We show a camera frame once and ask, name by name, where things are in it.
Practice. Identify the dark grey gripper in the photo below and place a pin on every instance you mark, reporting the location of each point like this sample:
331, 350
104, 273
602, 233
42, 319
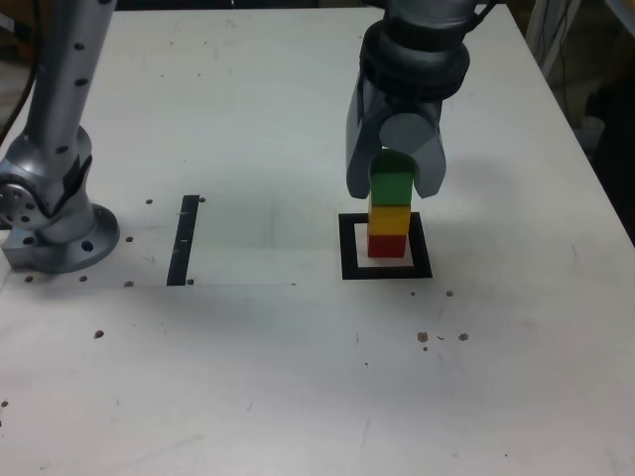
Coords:
412, 106

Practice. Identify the green cube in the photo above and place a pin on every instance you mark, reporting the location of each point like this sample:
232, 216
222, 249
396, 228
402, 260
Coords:
392, 191

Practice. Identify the yellow cube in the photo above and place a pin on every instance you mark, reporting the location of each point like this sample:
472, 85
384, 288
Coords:
388, 220

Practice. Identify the red cube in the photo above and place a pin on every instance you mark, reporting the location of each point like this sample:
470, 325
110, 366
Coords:
387, 246

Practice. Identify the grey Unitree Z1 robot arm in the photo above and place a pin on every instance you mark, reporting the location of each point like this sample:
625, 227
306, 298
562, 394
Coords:
59, 99

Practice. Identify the black tape square outline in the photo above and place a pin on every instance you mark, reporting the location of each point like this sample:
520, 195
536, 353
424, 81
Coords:
348, 253

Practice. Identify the black tape strip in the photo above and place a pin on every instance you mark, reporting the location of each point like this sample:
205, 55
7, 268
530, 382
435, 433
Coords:
182, 243

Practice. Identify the white metal frame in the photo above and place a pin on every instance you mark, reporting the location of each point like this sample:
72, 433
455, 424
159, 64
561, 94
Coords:
541, 30

